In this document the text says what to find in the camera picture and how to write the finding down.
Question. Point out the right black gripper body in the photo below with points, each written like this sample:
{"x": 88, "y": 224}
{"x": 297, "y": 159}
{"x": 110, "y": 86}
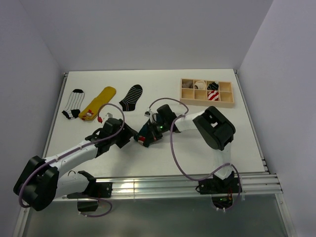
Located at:
{"x": 157, "y": 130}

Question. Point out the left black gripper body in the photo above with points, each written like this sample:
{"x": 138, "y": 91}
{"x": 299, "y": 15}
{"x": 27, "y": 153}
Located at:
{"x": 121, "y": 138}

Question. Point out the dark green reindeer sock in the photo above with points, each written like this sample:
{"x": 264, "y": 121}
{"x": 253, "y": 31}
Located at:
{"x": 146, "y": 136}

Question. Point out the red white santa sock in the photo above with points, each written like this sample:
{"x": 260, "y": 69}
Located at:
{"x": 213, "y": 95}

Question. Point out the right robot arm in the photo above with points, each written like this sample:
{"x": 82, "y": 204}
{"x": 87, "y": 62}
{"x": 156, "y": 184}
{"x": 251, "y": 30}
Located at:
{"x": 216, "y": 130}

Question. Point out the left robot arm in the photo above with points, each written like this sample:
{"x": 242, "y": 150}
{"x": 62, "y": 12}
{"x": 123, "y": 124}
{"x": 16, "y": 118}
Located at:
{"x": 44, "y": 179}

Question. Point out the mustard yellow sock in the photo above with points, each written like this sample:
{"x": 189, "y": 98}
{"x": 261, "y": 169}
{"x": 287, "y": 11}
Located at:
{"x": 92, "y": 110}

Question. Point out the black white striped ankle sock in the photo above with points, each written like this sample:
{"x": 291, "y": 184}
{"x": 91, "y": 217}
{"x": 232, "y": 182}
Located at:
{"x": 128, "y": 103}

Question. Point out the wooden compartment box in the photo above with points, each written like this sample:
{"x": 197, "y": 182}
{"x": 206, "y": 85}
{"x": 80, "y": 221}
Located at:
{"x": 197, "y": 92}

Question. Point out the beige rolled sock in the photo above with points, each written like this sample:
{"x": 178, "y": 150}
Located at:
{"x": 187, "y": 83}

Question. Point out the cream rolled sock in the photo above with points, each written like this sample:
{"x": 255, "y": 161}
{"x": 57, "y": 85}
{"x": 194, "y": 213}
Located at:
{"x": 200, "y": 84}

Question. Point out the black rolled sock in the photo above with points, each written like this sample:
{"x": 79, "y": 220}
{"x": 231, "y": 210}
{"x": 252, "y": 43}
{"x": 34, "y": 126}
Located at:
{"x": 213, "y": 86}

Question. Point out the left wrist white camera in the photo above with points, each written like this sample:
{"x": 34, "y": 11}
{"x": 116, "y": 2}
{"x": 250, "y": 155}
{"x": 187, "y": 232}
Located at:
{"x": 100, "y": 119}

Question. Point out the wrist white camera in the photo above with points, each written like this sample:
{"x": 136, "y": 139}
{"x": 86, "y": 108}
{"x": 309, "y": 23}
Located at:
{"x": 151, "y": 115}
{"x": 100, "y": 119}

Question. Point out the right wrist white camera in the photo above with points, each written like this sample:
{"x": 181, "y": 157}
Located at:
{"x": 151, "y": 115}

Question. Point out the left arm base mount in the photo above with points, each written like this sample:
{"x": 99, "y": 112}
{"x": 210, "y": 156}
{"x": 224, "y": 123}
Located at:
{"x": 98, "y": 194}

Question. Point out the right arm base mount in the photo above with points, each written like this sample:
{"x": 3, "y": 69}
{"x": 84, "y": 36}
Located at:
{"x": 222, "y": 193}

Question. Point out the aluminium front rail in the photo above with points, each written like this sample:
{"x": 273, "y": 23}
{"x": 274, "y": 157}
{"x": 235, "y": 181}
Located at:
{"x": 180, "y": 187}

